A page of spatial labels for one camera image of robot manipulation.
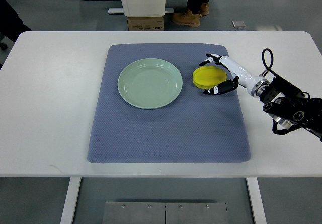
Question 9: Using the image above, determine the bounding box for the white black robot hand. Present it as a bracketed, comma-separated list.
[199, 54, 269, 98]

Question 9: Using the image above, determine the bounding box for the yellow starfruit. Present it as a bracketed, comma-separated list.
[193, 66, 227, 89]

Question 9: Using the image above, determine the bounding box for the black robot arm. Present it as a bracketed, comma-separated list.
[260, 48, 321, 139]

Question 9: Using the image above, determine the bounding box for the small grey floor plate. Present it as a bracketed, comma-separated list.
[232, 21, 246, 29]

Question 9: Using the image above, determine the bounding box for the light green plate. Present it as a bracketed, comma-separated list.
[118, 58, 183, 109]

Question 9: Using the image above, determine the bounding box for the tan work boot right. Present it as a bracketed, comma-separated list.
[199, 3, 209, 16]

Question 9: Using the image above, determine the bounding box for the tan work boot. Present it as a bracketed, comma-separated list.
[172, 9, 202, 27]
[199, 3, 209, 16]

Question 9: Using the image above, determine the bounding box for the tan work boot left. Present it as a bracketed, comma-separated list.
[172, 9, 202, 27]

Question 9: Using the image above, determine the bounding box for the white table leg right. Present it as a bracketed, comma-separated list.
[246, 177, 267, 224]

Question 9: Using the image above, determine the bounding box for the white table leg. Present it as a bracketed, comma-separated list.
[60, 177, 82, 224]
[246, 177, 267, 224]

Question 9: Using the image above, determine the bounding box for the cardboard box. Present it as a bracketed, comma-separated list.
[127, 16, 164, 31]

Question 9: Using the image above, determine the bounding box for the white table leg left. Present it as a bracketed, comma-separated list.
[60, 177, 82, 224]

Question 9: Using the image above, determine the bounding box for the dark clothed person at left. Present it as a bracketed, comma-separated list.
[1, 0, 31, 42]

